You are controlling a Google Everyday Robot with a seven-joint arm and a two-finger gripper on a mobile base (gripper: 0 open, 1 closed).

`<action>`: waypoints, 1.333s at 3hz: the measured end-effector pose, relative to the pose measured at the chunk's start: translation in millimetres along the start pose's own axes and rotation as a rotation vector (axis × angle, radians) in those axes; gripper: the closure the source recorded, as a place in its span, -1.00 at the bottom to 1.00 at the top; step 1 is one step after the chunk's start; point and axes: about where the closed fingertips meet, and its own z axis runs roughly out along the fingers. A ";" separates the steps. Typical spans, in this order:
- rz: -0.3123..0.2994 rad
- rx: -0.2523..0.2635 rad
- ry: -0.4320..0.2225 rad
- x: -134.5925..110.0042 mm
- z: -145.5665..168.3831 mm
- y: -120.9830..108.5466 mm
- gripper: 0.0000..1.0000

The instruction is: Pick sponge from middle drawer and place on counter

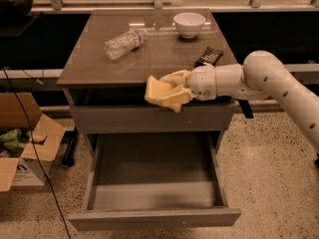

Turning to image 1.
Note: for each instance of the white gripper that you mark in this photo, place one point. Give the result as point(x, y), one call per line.
point(202, 82)

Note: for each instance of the yellow sponge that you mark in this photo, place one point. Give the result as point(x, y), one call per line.
point(156, 90)

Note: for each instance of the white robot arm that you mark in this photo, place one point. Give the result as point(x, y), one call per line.
point(260, 76)

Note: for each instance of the closed grey upper drawer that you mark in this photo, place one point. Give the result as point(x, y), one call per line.
point(132, 119)

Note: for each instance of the grey drawer cabinet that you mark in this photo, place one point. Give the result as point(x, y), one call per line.
point(91, 79)

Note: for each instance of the open grey middle drawer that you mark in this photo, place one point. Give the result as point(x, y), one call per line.
point(155, 181)

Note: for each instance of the black snack packet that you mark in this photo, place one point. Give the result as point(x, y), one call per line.
point(209, 56)

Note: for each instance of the white ceramic bowl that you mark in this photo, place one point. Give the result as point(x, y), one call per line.
point(189, 24)

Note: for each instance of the clear plastic water bottle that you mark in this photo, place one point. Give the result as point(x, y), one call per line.
point(125, 43)

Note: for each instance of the cardboard box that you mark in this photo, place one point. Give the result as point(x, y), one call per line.
point(42, 137)

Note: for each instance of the green bag in box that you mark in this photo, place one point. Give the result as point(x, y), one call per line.
point(12, 142)

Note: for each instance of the black device on shelf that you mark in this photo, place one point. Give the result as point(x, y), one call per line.
point(15, 8)

